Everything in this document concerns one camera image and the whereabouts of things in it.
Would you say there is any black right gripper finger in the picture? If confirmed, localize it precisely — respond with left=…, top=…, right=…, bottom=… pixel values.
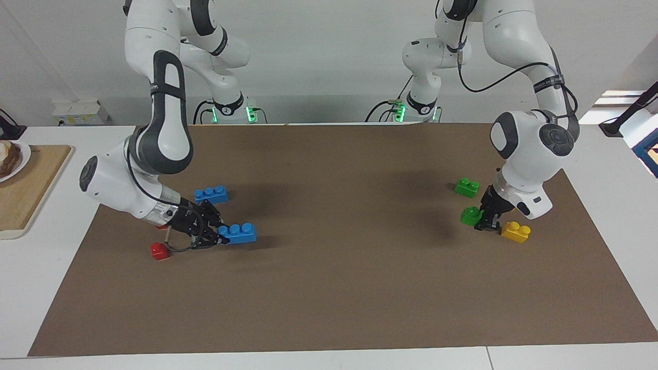
left=194, top=235, right=230, bottom=251
left=199, top=199, right=227, bottom=227

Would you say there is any blue three-stud brick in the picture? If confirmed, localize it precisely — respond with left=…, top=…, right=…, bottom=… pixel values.
left=194, top=186, right=228, bottom=205
left=218, top=223, right=257, bottom=245

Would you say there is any yellow two-stud brick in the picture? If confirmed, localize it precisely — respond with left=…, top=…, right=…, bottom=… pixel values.
left=501, top=221, right=531, bottom=243

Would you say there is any brown table mat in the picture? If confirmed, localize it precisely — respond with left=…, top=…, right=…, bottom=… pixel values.
left=27, top=122, right=658, bottom=357

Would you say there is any black clamp stand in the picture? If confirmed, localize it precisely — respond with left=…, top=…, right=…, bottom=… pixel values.
left=599, top=95, right=658, bottom=138

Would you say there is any white cardboard box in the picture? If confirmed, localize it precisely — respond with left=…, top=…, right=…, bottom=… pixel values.
left=52, top=99, right=112, bottom=127

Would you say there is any wooden cutting board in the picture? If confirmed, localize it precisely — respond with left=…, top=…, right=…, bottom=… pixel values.
left=0, top=145, right=72, bottom=241

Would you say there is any white plate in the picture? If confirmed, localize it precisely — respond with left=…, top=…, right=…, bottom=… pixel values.
left=0, top=140, right=31, bottom=183

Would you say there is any brown bread slice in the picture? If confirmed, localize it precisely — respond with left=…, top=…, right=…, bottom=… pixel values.
left=0, top=143, right=21, bottom=177

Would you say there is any black stand base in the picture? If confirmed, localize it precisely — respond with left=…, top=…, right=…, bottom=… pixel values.
left=0, top=109, right=27, bottom=140

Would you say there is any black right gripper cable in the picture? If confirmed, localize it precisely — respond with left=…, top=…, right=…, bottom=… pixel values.
left=126, top=152, right=200, bottom=253

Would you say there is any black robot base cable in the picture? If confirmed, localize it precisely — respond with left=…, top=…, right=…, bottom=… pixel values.
left=365, top=76, right=413, bottom=123
left=193, top=100, right=214, bottom=125

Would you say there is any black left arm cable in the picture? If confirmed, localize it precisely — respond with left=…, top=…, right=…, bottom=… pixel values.
left=456, top=31, right=580, bottom=126

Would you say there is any blue frame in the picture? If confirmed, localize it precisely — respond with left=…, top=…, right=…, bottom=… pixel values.
left=632, top=135, right=658, bottom=179

